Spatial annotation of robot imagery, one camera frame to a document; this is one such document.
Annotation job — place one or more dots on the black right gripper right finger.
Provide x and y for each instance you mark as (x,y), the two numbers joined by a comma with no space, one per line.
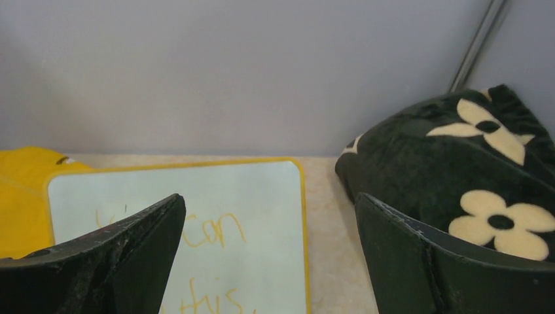
(416,268)

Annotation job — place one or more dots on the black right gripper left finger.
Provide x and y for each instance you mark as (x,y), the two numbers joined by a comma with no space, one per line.
(120,268)

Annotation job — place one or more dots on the yellow framed whiteboard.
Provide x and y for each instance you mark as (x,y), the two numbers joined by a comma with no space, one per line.
(243,247)

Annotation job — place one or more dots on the yellow folded cloth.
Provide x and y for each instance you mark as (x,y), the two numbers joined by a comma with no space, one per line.
(25,219)

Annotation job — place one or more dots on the black floral blanket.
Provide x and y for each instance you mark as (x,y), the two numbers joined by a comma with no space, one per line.
(476,164)

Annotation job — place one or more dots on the right corner metal post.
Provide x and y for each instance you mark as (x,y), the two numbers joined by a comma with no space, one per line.
(489,24)

